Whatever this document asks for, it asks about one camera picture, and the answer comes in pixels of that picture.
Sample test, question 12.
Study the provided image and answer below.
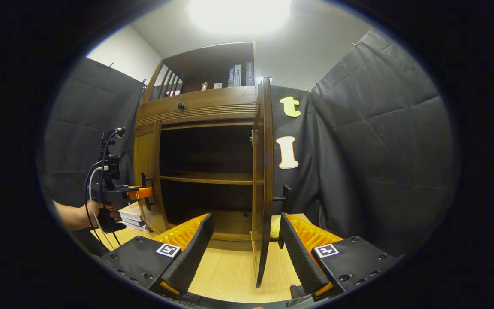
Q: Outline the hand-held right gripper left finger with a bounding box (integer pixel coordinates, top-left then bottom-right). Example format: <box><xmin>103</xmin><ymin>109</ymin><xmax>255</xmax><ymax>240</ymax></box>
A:
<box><xmin>101</xmin><ymin>213</ymin><xmax>214</xmax><ymax>299</ymax></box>

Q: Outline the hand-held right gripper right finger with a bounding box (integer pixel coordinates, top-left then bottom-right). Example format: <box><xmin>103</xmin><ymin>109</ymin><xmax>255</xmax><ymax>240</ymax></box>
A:
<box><xmin>279</xmin><ymin>212</ymin><xmax>404</xmax><ymax>301</ymax></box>

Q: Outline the wooden cabinet door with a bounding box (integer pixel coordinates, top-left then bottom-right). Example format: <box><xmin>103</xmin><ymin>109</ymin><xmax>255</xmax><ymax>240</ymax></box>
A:
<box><xmin>251</xmin><ymin>76</ymin><xmax>292</xmax><ymax>288</ymax></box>
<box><xmin>133</xmin><ymin>120</ymin><xmax>168</xmax><ymax>234</ymax></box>

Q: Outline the wooden double-door shoe cabinet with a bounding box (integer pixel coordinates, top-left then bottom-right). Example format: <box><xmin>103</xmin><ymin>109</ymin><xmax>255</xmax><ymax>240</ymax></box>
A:
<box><xmin>135</xmin><ymin>42</ymin><xmax>261</xmax><ymax>251</ymax></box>

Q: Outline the wooden cabinet shelf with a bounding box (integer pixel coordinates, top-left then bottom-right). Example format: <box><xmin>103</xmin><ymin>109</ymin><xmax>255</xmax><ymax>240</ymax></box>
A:
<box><xmin>160</xmin><ymin>172</ymin><xmax>254</xmax><ymax>185</ymax></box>

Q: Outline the white paperback book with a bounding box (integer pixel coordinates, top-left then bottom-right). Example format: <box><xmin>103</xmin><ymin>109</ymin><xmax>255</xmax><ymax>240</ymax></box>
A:
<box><xmin>118</xmin><ymin>202</ymin><xmax>145</xmax><ymax>221</ymax></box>

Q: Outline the black backdrop cloth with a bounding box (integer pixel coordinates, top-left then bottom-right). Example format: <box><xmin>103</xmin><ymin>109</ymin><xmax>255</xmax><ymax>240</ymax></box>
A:
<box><xmin>39</xmin><ymin>28</ymin><xmax>460</xmax><ymax>258</ymax></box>

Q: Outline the white cable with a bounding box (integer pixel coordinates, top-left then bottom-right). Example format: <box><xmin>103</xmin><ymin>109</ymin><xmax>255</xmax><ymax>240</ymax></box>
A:
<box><xmin>88</xmin><ymin>167</ymin><xmax>115</xmax><ymax>252</ymax></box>

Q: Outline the black cable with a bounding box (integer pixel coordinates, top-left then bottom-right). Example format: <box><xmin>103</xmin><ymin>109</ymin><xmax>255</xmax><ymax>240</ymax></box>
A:
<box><xmin>84</xmin><ymin>160</ymin><xmax>123</xmax><ymax>249</ymax></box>

